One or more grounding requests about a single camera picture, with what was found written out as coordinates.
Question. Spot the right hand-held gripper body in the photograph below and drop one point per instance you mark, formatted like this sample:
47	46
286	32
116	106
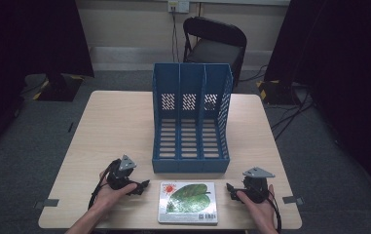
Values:
256	187

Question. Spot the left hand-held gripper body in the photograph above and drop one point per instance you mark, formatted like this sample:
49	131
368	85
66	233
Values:
118	178

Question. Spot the green leaf picture book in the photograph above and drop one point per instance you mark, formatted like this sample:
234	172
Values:
188	201

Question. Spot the blue plastic file rack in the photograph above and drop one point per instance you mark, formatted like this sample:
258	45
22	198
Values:
189	81

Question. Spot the person's left hand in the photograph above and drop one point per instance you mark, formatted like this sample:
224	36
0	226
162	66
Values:
111	198

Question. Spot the person's right hand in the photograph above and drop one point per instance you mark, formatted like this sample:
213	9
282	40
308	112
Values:
262	213

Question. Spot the grey tape strip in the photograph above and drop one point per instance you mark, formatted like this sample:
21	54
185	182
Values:
292	200
47	203

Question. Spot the small black pen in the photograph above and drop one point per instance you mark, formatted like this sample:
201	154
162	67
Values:
70	127

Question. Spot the black stand base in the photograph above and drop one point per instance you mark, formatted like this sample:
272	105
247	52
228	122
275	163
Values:
59	87
275	92

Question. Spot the black folding chair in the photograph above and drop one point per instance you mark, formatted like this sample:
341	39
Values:
215	48

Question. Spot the black curtain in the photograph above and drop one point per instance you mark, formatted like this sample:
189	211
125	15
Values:
345	65
27	39

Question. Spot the white wall socket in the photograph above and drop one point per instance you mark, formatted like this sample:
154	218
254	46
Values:
178	6

